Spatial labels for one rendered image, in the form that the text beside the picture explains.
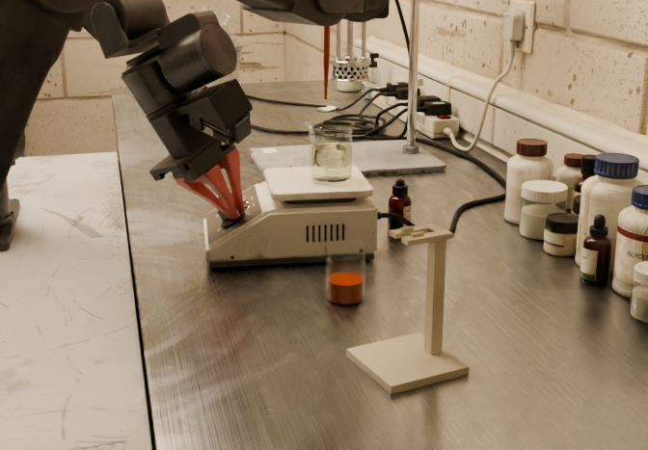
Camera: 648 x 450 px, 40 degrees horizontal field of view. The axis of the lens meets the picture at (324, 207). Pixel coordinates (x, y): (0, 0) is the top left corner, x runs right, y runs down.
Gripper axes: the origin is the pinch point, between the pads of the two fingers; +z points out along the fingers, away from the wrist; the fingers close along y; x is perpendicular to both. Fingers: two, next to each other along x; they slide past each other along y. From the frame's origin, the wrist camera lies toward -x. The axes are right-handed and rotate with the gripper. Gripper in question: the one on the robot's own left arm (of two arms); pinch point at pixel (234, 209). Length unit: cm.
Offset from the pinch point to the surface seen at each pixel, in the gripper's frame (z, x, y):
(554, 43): 13, -4, 64
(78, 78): -5, 222, 110
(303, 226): 5.1, -5.7, 3.1
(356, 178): 5.2, -6.3, 13.1
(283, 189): 0.7, -3.9, 4.6
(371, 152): 17, 25, 45
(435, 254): 4.4, -32.3, -5.1
